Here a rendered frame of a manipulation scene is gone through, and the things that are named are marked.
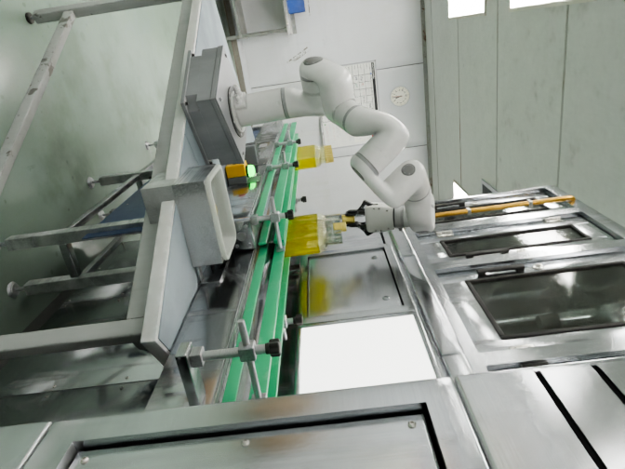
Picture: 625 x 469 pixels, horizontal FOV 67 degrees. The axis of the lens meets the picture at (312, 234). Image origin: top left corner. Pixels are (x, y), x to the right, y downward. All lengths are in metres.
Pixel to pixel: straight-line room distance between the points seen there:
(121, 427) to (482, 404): 0.41
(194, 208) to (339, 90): 0.50
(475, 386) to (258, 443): 0.25
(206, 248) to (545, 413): 0.89
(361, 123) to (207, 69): 0.49
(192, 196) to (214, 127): 0.31
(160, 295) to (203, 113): 0.57
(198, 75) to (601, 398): 1.24
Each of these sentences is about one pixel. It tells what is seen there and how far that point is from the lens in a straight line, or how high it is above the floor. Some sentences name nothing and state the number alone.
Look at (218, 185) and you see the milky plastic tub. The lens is 1.33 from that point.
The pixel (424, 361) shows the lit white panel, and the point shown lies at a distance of 1.18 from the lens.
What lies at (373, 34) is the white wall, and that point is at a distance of 7.32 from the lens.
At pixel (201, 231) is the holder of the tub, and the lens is 1.21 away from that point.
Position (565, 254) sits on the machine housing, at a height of 1.86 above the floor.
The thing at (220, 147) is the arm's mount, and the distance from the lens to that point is 1.48.
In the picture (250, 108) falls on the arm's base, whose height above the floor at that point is 0.92.
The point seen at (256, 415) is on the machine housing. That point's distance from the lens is 0.58.
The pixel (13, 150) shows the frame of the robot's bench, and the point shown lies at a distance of 1.70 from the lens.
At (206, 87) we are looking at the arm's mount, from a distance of 1.42.
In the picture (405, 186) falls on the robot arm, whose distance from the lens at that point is 1.31.
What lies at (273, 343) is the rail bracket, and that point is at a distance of 0.80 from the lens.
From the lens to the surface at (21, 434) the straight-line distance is 0.71.
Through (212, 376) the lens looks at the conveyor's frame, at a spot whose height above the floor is 0.86.
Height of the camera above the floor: 1.13
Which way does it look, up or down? 3 degrees down
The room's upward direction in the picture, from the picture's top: 83 degrees clockwise
